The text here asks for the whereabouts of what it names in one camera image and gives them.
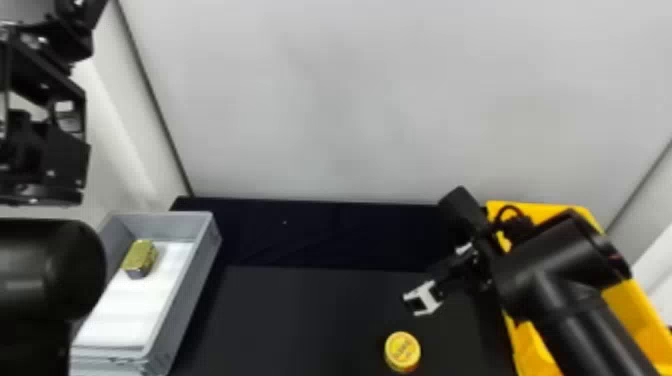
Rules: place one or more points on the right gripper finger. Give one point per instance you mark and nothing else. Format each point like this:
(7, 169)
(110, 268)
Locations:
(428, 308)
(426, 288)

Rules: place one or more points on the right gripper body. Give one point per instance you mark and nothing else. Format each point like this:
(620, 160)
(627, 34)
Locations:
(462, 270)

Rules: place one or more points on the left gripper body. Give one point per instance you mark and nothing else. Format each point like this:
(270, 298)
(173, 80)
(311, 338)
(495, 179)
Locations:
(47, 157)

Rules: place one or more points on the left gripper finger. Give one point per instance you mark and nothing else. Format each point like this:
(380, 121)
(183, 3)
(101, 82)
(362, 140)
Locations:
(36, 68)

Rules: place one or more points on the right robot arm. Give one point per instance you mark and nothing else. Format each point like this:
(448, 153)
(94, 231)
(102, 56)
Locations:
(567, 278)

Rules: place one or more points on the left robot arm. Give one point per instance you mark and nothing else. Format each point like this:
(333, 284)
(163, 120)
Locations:
(42, 273)

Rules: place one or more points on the yellow can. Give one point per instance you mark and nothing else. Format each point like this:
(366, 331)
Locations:
(402, 350)

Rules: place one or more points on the gold rectangular tin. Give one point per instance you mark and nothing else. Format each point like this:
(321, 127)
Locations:
(139, 258)

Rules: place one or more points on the yellow box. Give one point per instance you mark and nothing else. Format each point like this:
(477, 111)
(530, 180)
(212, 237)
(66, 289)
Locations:
(643, 315)

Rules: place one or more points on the grey box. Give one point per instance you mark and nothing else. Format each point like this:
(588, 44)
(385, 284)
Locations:
(197, 273)

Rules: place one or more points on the white foam pad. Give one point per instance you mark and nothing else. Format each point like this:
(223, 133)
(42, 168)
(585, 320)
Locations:
(131, 320)

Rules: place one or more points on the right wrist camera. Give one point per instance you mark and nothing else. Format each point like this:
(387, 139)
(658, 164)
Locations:
(464, 215)

